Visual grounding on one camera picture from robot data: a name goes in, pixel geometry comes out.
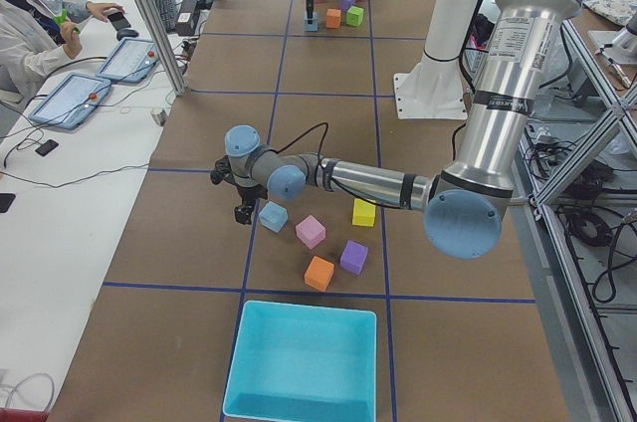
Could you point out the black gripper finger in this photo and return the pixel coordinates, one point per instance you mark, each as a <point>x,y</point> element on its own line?
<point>310,9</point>
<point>243,213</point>

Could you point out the light blue block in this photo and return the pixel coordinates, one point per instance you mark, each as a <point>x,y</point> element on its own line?
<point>311,24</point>
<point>273,216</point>

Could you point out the far orange foam block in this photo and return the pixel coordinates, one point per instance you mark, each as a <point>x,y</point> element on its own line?
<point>333,18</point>

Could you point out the orange foam block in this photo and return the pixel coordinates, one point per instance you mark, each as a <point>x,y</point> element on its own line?
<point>319,273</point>
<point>333,18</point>

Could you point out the far purple foam block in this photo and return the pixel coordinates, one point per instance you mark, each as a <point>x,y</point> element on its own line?
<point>345,5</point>

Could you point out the purple foam block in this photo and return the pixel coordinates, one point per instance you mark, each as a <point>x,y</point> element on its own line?
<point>345,5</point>
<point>353,257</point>

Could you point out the far green foam block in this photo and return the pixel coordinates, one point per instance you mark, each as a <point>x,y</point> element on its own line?
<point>354,16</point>

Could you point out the near pink foam block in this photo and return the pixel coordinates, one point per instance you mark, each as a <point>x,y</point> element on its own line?
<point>311,231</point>

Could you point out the small metal cylinder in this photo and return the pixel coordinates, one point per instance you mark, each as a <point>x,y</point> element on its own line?
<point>159,116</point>

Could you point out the near orange foam block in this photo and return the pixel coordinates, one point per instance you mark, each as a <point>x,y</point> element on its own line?
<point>319,273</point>

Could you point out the near purple foam block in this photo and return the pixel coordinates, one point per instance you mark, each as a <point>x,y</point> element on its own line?
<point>353,257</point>

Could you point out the near yellow foam block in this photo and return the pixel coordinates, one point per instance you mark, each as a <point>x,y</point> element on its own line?
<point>363,213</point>

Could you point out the far blue teach pendant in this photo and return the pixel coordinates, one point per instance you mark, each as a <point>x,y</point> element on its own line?
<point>130,62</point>

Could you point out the blue teach pendant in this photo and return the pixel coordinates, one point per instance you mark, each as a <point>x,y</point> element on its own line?
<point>71,102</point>
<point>130,62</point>

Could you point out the black keyboard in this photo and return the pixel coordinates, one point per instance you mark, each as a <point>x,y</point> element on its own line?
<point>167,12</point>

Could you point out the cyan plastic bin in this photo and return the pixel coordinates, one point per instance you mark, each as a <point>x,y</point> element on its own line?
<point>303,363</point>

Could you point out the near blue teach pendant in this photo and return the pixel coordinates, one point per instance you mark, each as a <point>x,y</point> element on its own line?
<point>71,102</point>

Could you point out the black computer mouse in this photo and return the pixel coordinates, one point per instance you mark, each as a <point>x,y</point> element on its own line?
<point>126,33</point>

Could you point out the black smartphone on desk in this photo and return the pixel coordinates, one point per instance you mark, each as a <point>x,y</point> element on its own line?
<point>47,147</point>

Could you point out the person in white coat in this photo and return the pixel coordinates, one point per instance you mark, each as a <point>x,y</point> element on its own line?
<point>40,36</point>

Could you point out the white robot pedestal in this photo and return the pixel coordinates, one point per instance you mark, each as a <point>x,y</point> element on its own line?
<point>433,89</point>

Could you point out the aluminium frame post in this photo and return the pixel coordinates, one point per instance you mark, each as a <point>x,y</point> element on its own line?
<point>152,21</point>

